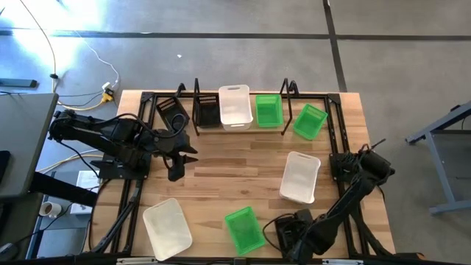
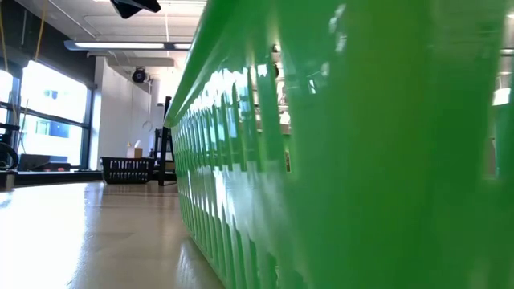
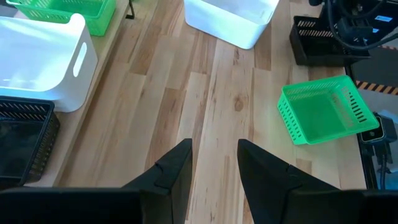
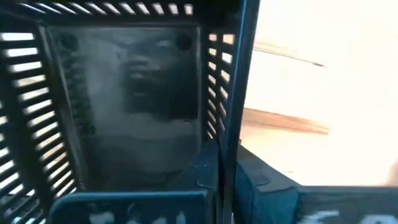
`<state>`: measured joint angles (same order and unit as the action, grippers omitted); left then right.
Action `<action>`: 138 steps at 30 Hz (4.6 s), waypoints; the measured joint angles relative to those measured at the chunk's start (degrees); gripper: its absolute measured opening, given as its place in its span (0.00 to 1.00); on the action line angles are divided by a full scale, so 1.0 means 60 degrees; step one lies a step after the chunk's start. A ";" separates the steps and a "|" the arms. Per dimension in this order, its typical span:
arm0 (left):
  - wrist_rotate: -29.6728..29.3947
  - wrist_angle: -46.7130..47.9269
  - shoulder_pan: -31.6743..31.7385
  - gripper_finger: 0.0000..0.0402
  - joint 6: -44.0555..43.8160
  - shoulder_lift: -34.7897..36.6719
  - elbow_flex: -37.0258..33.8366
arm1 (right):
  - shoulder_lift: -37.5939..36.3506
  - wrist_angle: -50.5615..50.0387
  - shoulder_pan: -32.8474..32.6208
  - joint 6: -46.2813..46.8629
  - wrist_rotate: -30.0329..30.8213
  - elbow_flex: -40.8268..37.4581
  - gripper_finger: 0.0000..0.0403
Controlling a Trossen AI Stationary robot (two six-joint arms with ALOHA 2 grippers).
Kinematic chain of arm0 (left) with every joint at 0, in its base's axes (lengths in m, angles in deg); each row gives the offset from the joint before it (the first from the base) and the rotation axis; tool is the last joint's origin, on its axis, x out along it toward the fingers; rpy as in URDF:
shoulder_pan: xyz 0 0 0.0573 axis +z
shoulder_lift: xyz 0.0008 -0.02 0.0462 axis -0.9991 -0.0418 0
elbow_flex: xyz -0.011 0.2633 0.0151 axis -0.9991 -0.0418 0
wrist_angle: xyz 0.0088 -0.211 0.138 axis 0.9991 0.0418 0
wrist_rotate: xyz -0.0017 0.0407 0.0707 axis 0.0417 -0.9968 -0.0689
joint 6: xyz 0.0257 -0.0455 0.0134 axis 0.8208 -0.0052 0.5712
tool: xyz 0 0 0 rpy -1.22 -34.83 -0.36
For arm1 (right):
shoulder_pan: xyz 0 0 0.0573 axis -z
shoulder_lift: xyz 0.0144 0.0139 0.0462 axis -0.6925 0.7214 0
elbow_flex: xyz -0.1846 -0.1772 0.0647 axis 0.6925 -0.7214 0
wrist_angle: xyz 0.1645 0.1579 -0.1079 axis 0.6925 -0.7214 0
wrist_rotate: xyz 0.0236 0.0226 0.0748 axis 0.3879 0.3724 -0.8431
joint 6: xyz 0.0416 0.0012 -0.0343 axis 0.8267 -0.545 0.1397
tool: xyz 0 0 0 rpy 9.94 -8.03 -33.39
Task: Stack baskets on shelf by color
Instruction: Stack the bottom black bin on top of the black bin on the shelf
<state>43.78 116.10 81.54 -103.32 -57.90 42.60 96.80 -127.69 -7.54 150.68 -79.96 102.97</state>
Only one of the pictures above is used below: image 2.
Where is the wooden shelf black frame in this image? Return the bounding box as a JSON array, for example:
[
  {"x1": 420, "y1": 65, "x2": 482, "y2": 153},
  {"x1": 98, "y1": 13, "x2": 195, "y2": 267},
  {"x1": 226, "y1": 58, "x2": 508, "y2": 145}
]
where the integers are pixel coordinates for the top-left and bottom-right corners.
[{"x1": 151, "y1": 95, "x2": 178, "y2": 187}]

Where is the long ceiling light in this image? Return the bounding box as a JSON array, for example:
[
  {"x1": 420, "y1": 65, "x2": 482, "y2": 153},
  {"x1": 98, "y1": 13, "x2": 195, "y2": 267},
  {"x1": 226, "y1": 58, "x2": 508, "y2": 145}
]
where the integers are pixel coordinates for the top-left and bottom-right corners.
[{"x1": 63, "y1": 39, "x2": 193, "y2": 52}]

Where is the large window black frame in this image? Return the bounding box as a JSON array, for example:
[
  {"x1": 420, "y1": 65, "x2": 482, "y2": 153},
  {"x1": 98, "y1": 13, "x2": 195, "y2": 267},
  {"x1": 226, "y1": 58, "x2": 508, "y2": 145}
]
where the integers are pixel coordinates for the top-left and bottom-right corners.
[{"x1": 0, "y1": 59, "x2": 96, "y2": 170}]

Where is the black slotted plastic basket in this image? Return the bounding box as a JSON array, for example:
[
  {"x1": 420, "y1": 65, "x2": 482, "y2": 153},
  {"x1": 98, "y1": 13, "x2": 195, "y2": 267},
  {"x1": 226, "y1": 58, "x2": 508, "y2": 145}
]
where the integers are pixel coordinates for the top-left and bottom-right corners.
[{"x1": 100, "y1": 156, "x2": 156, "y2": 185}]

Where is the grey ceiling duct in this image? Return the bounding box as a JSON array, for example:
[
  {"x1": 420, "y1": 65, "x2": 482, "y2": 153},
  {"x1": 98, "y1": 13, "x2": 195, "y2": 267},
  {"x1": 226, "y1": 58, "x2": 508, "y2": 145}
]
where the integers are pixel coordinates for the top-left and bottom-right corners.
[{"x1": 86, "y1": 51, "x2": 177, "y2": 68}]

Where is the black equipment case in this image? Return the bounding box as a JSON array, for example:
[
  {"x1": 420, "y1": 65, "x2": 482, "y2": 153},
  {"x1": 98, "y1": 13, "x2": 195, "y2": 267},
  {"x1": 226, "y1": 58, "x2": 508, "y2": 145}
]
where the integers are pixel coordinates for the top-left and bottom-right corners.
[{"x1": 17, "y1": 153, "x2": 72, "y2": 173}]

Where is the yellow hanging cable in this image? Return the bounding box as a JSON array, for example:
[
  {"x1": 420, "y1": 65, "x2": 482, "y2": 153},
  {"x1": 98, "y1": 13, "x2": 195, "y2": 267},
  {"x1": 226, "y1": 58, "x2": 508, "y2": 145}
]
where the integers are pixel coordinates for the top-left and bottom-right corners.
[
  {"x1": 0, "y1": 3, "x2": 9, "y2": 74},
  {"x1": 33, "y1": 0, "x2": 47, "y2": 62}
]

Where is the green slotted plastic basket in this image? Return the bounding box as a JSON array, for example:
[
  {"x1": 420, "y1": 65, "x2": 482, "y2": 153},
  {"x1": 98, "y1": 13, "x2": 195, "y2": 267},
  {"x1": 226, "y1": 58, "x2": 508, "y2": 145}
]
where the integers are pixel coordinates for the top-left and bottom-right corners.
[{"x1": 163, "y1": 0, "x2": 514, "y2": 289}]

